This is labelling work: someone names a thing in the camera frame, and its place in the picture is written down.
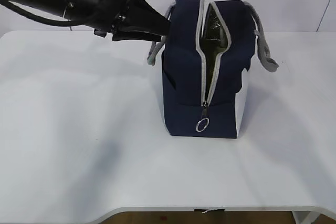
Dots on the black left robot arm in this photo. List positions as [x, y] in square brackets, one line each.
[47, 12]

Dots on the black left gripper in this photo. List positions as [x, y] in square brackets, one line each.
[139, 21]

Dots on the white table leg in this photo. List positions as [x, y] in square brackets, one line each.
[305, 217]

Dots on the navy blue lunch bag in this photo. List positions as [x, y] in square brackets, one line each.
[206, 58]

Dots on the black tape on table edge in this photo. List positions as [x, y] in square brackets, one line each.
[206, 211]

